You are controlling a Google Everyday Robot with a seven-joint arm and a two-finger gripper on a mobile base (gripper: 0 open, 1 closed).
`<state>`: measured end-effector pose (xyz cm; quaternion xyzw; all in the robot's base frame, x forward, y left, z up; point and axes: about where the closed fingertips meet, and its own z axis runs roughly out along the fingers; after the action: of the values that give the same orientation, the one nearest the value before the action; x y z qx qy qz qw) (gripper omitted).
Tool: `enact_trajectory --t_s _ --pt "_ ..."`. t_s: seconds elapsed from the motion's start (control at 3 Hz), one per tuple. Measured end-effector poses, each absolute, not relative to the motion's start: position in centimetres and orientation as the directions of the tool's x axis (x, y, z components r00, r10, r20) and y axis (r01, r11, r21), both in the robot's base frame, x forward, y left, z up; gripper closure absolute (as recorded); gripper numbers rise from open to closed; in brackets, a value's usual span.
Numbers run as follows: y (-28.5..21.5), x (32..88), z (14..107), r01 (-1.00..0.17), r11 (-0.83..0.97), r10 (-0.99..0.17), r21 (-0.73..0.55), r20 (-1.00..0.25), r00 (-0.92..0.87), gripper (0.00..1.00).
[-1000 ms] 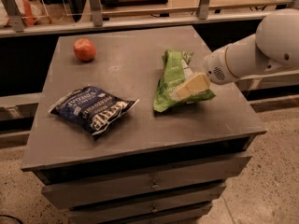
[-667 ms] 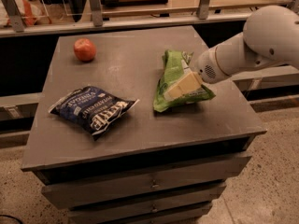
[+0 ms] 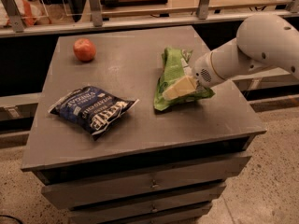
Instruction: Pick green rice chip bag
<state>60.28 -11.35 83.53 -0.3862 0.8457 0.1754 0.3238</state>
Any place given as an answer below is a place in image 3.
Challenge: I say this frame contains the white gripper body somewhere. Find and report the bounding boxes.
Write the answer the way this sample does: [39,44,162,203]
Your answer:
[192,50,225,88]

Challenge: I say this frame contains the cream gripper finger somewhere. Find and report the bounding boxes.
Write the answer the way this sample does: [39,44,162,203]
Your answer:
[163,76,197,101]

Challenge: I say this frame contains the green rice chip bag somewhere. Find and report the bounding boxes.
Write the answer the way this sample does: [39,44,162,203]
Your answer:
[153,48,214,111]

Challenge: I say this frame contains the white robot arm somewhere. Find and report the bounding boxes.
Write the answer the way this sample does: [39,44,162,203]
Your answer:
[162,15,299,101]

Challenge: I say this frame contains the blue kettle chip bag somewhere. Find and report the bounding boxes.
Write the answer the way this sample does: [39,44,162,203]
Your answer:
[49,86,137,140]

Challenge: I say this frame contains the orange white plastic bag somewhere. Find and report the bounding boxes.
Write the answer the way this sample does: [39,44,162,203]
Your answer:
[0,0,44,27]

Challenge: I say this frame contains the grey drawer cabinet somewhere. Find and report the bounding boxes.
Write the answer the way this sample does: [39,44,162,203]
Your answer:
[21,26,265,224]

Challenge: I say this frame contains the red apple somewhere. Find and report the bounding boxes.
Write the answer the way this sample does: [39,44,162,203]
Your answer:
[73,38,96,62]

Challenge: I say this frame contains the grey metal railing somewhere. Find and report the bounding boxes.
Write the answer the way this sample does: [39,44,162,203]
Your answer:
[0,0,298,37]

